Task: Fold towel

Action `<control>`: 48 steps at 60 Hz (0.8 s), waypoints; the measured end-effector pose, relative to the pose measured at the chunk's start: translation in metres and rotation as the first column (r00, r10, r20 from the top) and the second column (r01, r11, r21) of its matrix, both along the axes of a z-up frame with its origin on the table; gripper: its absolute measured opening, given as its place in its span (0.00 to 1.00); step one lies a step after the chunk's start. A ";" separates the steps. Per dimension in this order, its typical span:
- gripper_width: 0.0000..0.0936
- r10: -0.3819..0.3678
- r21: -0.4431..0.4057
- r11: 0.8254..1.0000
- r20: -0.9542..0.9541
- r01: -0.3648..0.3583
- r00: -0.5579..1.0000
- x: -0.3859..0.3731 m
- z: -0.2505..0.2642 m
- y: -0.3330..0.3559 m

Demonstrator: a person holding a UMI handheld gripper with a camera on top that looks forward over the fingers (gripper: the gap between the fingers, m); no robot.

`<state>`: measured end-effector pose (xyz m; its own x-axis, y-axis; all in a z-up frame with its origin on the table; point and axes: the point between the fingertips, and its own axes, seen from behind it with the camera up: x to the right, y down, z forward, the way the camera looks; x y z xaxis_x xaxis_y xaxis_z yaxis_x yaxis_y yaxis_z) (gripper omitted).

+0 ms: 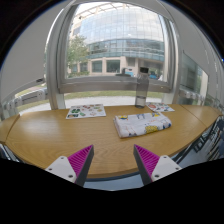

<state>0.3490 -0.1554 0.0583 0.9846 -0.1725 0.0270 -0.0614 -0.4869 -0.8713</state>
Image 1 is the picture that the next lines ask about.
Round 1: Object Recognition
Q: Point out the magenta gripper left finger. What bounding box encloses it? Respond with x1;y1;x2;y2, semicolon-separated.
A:
46;145;94;186

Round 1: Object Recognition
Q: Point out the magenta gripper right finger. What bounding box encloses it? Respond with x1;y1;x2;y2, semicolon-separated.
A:
133;145;181;185

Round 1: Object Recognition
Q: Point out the white patterned folded towel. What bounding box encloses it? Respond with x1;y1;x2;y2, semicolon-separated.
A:
114;112;172;138

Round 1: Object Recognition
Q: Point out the large colourful sticker sheet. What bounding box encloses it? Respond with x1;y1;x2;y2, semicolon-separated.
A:
66;104;106;119

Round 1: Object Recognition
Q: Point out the small colourful sticker sheet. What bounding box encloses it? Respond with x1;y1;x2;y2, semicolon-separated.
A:
146;102;174;112

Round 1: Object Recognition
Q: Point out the black chair at right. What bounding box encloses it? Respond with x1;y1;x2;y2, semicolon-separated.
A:
193;116;224;162

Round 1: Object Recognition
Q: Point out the clear water bottle black cap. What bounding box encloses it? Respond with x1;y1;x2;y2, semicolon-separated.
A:
135;67;149;108

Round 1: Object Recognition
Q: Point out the grey window frame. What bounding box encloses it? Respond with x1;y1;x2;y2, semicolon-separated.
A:
46;0;180;109

